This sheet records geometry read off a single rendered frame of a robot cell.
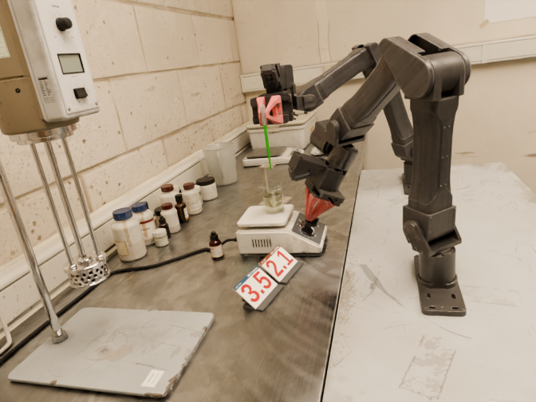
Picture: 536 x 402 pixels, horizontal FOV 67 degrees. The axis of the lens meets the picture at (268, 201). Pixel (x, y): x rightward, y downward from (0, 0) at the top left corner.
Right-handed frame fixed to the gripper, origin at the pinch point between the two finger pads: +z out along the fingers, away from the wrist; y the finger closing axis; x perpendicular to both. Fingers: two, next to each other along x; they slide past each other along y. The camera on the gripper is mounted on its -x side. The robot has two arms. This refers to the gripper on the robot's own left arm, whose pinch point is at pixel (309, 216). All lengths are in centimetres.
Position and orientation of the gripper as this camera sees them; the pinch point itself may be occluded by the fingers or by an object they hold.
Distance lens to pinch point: 99.9
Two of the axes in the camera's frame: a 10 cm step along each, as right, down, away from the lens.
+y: 2.4, 5.1, -8.3
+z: -3.9, 8.3, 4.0
